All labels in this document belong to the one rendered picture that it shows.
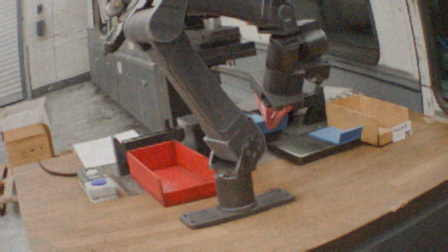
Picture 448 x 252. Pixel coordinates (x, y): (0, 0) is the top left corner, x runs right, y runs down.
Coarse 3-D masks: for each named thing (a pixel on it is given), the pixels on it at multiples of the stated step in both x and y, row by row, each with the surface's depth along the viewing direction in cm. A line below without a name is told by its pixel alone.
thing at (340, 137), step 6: (330, 126) 153; (360, 126) 138; (312, 132) 150; (318, 132) 149; (324, 132) 148; (336, 132) 146; (342, 132) 136; (348, 132) 137; (354, 132) 138; (360, 132) 139; (324, 138) 144; (330, 138) 143; (336, 138) 142; (342, 138) 137; (348, 138) 138; (354, 138) 139
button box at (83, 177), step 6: (96, 168) 144; (54, 174) 153; (60, 174) 152; (66, 174) 151; (72, 174) 150; (78, 174) 142; (84, 174) 140; (96, 174) 138; (102, 174) 139; (84, 180) 135; (90, 180) 136; (84, 186) 135
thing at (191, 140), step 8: (272, 112) 155; (184, 128) 153; (200, 128) 149; (192, 136) 149; (200, 136) 149; (264, 136) 155; (272, 136) 156; (184, 144) 156; (192, 144) 150; (200, 144) 149; (200, 152) 149; (208, 152) 150
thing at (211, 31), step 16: (208, 16) 148; (192, 32) 153; (208, 32) 145; (224, 32) 146; (240, 32) 148; (208, 48) 147; (224, 48) 148; (240, 48) 149; (208, 64) 147; (224, 64) 152
